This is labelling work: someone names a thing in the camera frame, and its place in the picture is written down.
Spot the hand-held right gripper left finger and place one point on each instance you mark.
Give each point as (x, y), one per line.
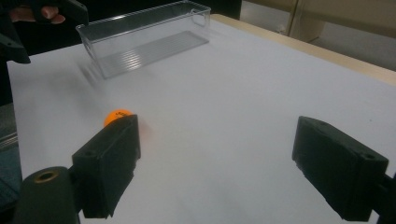
(106, 168)

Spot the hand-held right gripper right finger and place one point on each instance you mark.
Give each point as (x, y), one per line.
(336, 168)

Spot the orange ping pong ball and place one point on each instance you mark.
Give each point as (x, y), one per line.
(113, 117)

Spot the clear plastic ruler strip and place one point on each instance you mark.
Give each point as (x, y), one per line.
(149, 49)

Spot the wooden table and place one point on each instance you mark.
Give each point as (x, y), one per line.
(327, 53)

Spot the white paper sheet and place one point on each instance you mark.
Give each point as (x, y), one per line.
(218, 102)

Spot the metal floor rail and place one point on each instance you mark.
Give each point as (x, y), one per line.
(7, 140)

